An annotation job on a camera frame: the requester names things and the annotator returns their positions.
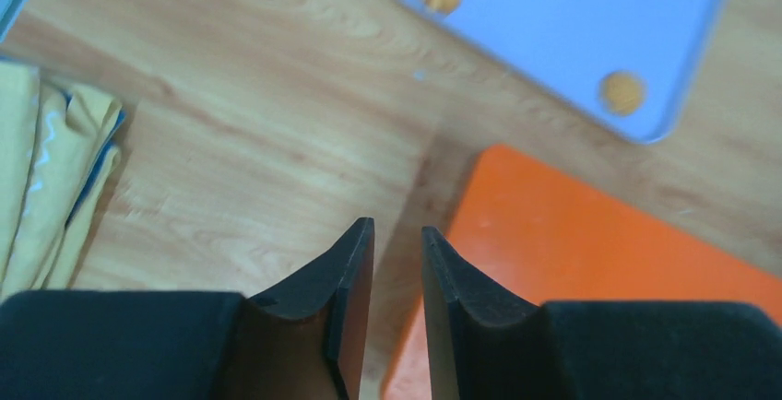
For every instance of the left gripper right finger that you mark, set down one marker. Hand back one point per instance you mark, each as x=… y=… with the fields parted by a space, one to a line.
x=485 y=342

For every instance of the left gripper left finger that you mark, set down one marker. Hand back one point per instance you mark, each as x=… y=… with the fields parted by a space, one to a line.
x=303 y=338

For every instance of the yellow cloth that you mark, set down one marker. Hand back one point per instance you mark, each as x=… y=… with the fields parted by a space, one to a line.
x=57 y=153

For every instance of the swirl butter cookie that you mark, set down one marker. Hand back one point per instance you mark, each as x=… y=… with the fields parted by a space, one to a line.
x=623 y=92

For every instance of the lavender cookie tray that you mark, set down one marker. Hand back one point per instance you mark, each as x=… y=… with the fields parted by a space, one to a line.
x=568 y=46

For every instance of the orange box lid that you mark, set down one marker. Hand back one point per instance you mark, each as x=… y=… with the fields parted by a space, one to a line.
x=546 y=236

